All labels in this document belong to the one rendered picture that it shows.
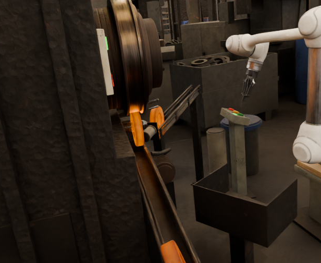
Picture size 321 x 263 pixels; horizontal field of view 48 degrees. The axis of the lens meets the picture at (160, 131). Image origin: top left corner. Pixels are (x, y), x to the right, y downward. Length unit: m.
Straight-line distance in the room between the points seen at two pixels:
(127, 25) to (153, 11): 2.62
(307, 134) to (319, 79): 0.27
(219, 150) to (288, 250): 0.72
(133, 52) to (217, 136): 1.18
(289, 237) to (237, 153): 0.63
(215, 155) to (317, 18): 1.06
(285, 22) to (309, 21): 3.55
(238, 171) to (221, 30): 3.22
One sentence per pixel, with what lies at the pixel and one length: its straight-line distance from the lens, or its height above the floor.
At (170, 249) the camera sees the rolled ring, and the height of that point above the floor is 0.79.
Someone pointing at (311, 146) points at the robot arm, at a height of 0.58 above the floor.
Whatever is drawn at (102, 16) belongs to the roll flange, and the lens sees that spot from 1.37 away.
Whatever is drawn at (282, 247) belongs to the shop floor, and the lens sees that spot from 2.14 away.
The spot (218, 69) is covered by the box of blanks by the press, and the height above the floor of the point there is 0.69.
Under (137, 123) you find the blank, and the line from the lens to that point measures 1.48.
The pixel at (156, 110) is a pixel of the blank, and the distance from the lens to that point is 1.97.
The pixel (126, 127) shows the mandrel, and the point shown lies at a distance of 1.52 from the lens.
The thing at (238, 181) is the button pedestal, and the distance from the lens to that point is 2.54.
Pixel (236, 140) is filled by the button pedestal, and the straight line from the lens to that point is 2.43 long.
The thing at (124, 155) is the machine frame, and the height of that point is 0.87.
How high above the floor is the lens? 1.25
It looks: 17 degrees down
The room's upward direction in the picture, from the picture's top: 7 degrees counter-clockwise
